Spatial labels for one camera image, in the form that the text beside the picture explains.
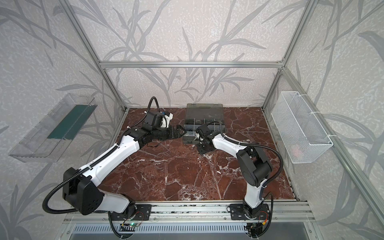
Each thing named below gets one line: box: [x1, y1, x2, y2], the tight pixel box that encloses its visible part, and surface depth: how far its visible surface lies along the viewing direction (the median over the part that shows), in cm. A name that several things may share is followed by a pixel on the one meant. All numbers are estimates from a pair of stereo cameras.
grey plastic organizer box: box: [182, 103, 225, 144], surface depth 125 cm
